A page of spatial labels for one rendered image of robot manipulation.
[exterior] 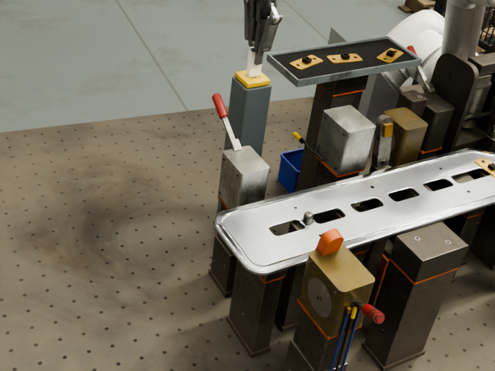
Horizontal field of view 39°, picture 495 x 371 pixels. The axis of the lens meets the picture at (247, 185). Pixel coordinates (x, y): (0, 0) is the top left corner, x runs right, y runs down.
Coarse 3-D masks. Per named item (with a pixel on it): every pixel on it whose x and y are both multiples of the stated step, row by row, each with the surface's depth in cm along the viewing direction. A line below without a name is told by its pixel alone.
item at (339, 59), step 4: (328, 56) 166; (332, 56) 166; (336, 56) 166; (340, 56) 166; (344, 56) 165; (348, 56) 165; (352, 56) 168; (356, 56) 168; (332, 60) 164; (336, 60) 165; (340, 60) 165; (344, 60) 165; (348, 60) 165; (352, 60) 166; (356, 60) 166; (360, 60) 166
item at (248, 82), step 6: (240, 72) 156; (240, 78) 154; (246, 78) 154; (252, 78) 154; (258, 78) 155; (264, 78) 155; (246, 84) 153; (252, 84) 153; (258, 84) 154; (264, 84) 155
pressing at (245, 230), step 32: (416, 160) 163; (448, 160) 165; (320, 192) 149; (352, 192) 150; (384, 192) 152; (416, 192) 154; (448, 192) 154; (480, 192) 156; (224, 224) 137; (256, 224) 138; (320, 224) 140; (352, 224) 141; (384, 224) 143; (416, 224) 144; (256, 256) 130; (288, 256) 131
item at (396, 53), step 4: (392, 48) 174; (384, 52) 171; (388, 52) 170; (392, 52) 170; (396, 52) 172; (400, 52) 172; (380, 56) 169; (384, 56) 170; (388, 56) 170; (392, 56) 170; (396, 56) 170; (400, 56) 171; (384, 60) 168; (388, 60) 168; (392, 60) 168
